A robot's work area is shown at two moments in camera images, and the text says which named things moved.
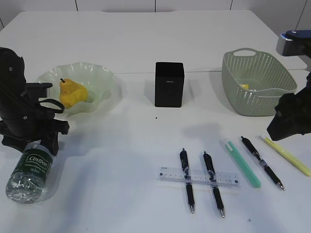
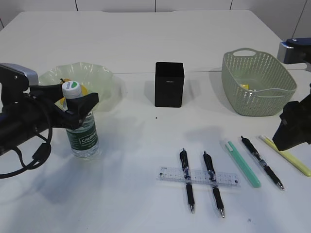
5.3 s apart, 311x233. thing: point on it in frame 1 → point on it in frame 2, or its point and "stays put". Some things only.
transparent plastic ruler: [214, 177] stays put
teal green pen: [248, 172] stays put
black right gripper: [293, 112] → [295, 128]
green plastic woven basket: [253, 81] stays put
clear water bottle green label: [28, 180] → [83, 140]
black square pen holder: [169, 84] stays put
